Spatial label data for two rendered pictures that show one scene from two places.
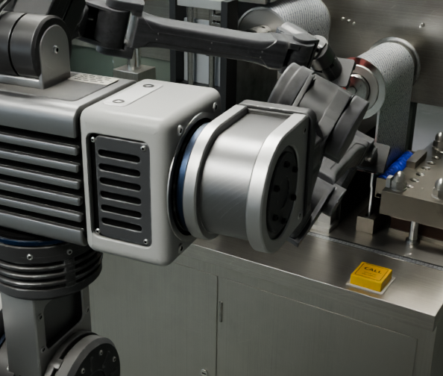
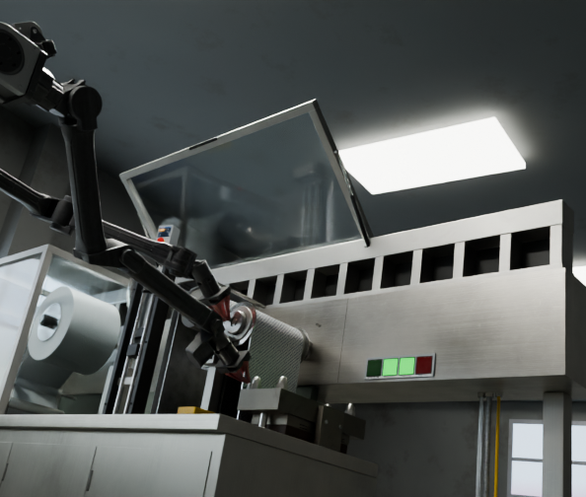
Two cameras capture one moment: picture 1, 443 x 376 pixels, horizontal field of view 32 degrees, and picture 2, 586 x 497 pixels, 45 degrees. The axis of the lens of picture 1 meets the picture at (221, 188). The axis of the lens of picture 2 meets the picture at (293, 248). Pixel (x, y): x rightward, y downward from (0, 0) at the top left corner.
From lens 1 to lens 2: 1.52 m
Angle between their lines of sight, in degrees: 48
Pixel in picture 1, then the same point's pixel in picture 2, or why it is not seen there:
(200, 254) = (87, 421)
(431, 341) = (220, 450)
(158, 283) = (56, 469)
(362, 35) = not seen: hidden behind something
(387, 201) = (243, 396)
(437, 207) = (273, 391)
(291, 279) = (137, 419)
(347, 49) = not seen: hidden behind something
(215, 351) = not seen: outside the picture
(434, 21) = (327, 321)
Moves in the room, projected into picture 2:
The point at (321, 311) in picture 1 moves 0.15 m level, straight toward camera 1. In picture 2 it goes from (154, 451) to (123, 440)
